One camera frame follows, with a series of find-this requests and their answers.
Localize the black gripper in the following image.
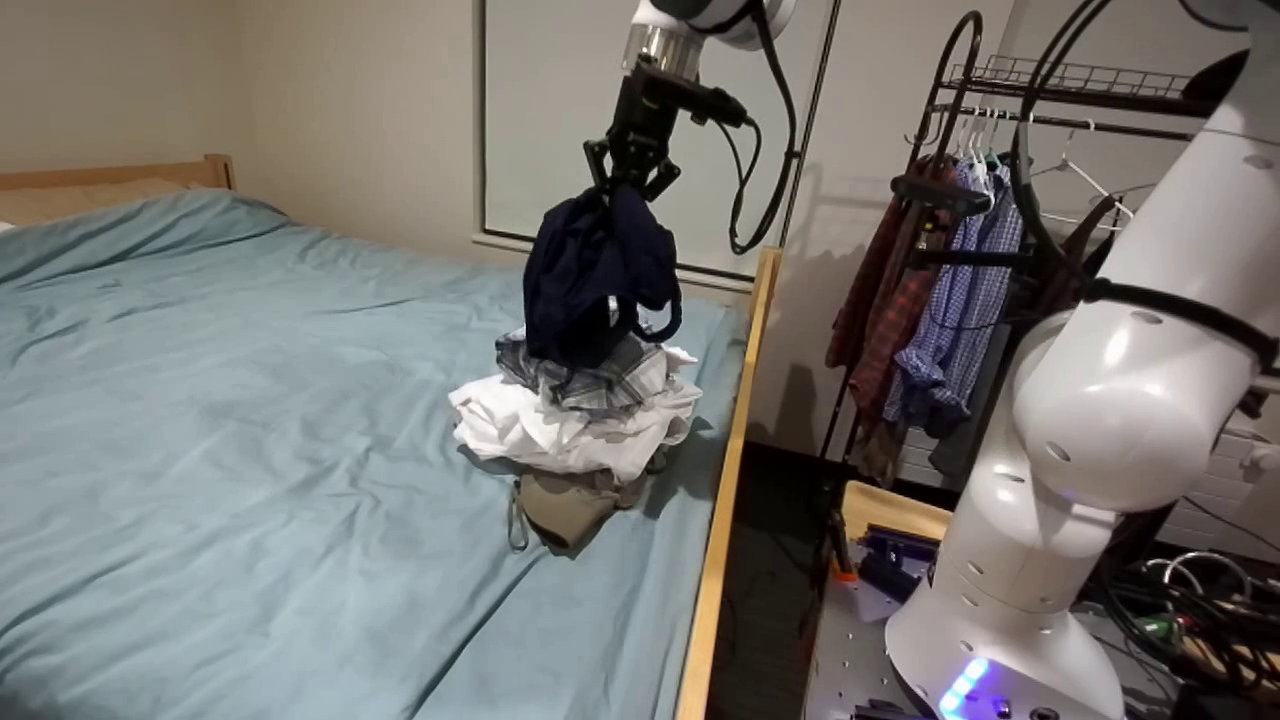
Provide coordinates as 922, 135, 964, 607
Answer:
579, 63, 706, 204

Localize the dark navy clothing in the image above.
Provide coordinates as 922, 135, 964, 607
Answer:
519, 182, 690, 372

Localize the black metal clothes rack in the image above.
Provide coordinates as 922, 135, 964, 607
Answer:
811, 10, 1280, 498

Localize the grey plaid shirt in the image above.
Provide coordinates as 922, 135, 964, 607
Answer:
492, 330, 674, 417

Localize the white garment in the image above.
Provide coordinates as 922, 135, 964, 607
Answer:
446, 341, 706, 487

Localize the red plaid hanging shirt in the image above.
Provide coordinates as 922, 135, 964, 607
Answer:
820, 156, 969, 420

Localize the blue hanging shirt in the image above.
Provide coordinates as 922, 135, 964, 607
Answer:
885, 159, 1033, 441

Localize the bed with teal sheet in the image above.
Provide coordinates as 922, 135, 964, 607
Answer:
0, 152, 786, 720

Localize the small wooden box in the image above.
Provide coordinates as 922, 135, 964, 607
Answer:
835, 476, 961, 554

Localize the light blue bed sheet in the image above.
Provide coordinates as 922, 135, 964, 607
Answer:
0, 183, 754, 720

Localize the dark framed wall panel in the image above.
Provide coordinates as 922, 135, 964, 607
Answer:
471, 0, 850, 293

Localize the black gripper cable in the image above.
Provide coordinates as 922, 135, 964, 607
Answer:
692, 0, 810, 262

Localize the khaki garment with strap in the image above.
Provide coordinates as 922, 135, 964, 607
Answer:
501, 461, 649, 559

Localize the black strap on arm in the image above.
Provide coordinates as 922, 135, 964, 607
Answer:
1078, 275, 1280, 377

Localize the tangle of floor cables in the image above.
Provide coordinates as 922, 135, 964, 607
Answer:
1096, 539, 1280, 704

